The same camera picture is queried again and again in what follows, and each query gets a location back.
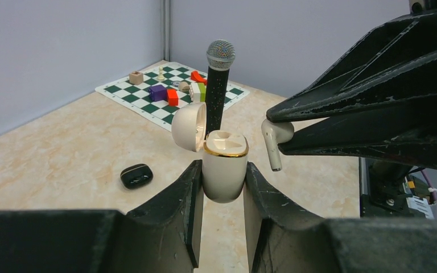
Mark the black earbud charging case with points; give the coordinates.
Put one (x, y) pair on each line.
(136, 176)

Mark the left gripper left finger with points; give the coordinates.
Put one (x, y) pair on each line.
(161, 235)

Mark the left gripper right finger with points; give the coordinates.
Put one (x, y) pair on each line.
(282, 236)

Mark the small red block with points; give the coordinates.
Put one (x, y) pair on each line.
(172, 97)

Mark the clear round piece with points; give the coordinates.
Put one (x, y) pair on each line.
(176, 83)

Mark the large red block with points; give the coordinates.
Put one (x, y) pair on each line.
(197, 77)

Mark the green white chessboard mat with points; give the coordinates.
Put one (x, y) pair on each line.
(136, 97)

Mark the white earbud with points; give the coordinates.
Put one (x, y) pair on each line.
(275, 134)

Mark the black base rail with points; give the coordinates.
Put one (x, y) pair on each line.
(383, 190)

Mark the right circuit board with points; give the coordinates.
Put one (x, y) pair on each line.
(420, 187)

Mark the wooden cube with mark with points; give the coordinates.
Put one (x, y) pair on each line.
(136, 78)

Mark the yellow-green block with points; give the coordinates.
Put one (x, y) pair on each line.
(197, 92)

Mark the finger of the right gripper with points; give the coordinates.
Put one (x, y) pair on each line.
(402, 136)
(394, 62)

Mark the purple block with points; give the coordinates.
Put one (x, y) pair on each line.
(157, 93)

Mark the black microphone grey head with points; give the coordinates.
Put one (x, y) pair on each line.
(220, 56)

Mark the white earbud charging case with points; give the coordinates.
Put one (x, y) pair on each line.
(224, 153)

